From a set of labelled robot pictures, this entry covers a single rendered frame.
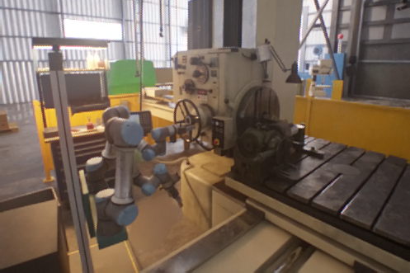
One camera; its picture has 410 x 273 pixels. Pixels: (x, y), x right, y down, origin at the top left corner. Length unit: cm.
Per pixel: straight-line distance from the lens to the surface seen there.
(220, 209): 236
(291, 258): 157
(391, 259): 148
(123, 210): 126
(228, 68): 188
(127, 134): 113
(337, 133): 407
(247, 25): 260
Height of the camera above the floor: 176
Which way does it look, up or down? 13 degrees down
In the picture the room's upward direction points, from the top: straight up
